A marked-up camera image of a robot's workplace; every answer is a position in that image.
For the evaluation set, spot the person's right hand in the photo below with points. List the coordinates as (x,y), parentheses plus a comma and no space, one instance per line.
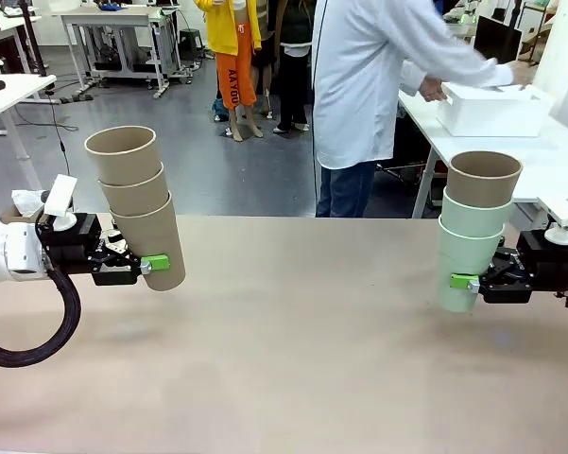
(521,75)

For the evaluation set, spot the person in black clothes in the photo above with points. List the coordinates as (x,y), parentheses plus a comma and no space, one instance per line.
(293,71)

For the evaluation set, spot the brown cup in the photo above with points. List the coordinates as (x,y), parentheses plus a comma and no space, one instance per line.
(132,194)
(484,186)
(156,236)
(123,156)

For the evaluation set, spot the wooden shelf rack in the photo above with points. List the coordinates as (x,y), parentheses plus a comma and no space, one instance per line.
(536,38)

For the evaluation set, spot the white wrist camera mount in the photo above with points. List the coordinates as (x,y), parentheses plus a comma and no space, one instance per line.
(59,196)
(564,215)

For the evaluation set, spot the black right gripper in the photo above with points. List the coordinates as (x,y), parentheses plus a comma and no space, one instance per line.
(548,269)

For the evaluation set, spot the black office chair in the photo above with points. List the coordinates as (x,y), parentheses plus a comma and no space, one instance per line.
(406,172)

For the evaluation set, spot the white crumpled tissue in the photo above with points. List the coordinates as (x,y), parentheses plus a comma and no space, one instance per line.
(26,201)

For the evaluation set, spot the white desk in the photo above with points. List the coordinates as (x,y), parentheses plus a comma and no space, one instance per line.
(548,161)
(14,92)
(9,21)

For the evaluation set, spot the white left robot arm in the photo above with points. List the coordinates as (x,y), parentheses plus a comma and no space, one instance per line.
(14,250)

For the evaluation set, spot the person's left hand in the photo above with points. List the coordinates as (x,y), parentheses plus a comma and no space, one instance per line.
(432,90)

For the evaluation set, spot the person's right forearm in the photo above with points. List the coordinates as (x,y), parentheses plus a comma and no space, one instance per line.
(482,66)

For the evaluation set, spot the black stand pole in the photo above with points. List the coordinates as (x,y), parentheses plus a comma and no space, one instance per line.
(32,38)

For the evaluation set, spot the pale green cup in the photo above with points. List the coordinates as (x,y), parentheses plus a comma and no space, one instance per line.
(463,257)
(472,220)

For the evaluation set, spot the person in yellow jacket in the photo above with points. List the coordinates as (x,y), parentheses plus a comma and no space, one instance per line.
(231,42)

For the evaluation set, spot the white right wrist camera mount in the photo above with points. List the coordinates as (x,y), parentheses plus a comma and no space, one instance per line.
(564,215)

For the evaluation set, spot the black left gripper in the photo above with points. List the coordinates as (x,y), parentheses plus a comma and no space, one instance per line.
(68,246)

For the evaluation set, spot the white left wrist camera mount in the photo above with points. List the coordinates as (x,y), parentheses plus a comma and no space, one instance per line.
(59,196)

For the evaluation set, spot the person's left forearm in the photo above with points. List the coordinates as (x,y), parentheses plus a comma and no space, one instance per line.
(411,78)

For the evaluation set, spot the black monitor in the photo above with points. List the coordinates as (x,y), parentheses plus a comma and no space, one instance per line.
(496,42)

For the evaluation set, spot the cardboard box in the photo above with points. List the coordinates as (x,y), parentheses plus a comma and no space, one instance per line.
(9,216)

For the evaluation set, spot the white plastic basket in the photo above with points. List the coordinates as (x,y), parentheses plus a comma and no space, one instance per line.
(491,118)

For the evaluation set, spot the gray metal workbench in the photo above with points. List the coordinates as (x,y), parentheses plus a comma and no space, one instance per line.
(118,19)

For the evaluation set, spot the person in white shirt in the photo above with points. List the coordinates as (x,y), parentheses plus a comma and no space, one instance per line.
(349,94)

